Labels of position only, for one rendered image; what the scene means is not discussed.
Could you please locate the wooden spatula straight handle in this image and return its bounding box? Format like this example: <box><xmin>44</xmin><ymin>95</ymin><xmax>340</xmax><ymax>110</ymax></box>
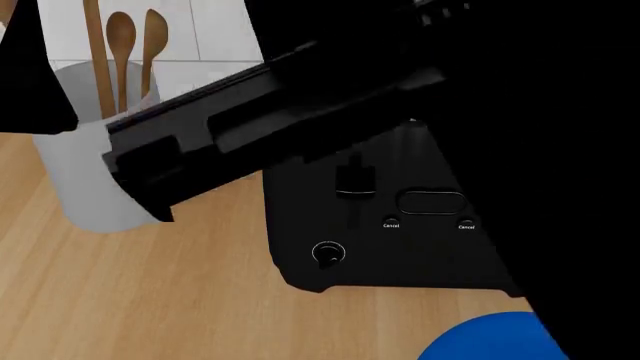
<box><xmin>81</xmin><ymin>0</ymin><xmax>118</xmax><ymax>120</ymax></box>

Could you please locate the black toaster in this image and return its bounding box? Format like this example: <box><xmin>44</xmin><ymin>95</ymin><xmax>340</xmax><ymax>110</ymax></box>
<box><xmin>261</xmin><ymin>118</ymin><xmax>525</xmax><ymax>300</ymax></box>

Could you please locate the blue plate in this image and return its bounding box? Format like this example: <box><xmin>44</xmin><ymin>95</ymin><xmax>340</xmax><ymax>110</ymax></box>
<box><xmin>416</xmin><ymin>310</ymin><xmax>571</xmax><ymax>360</ymax></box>

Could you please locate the wooden spoon round bowl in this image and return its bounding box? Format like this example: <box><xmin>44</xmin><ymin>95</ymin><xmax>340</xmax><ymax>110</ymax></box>
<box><xmin>105</xmin><ymin>10</ymin><xmax>138</xmax><ymax>115</ymax></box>

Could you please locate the white utensil holder cup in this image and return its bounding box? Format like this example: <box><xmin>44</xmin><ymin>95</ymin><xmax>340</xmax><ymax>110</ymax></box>
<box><xmin>31</xmin><ymin>59</ymin><xmax>167</xmax><ymax>234</ymax></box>

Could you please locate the black toaster lever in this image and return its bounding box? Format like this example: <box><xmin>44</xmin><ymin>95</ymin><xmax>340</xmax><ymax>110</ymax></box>
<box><xmin>334</xmin><ymin>152</ymin><xmax>378</xmax><ymax>197</ymax></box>

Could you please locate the black toaster dial knob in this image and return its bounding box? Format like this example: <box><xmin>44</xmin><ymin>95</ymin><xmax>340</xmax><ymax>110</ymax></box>
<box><xmin>310</xmin><ymin>240</ymin><xmax>347</xmax><ymax>271</ymax></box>

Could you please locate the wooden spoon pointed bowl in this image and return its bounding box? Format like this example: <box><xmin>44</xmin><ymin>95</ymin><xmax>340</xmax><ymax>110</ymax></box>
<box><xmin>139</xmin><ymin>7</ymin><xmax>170</xmax><ymax>99</ymax></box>

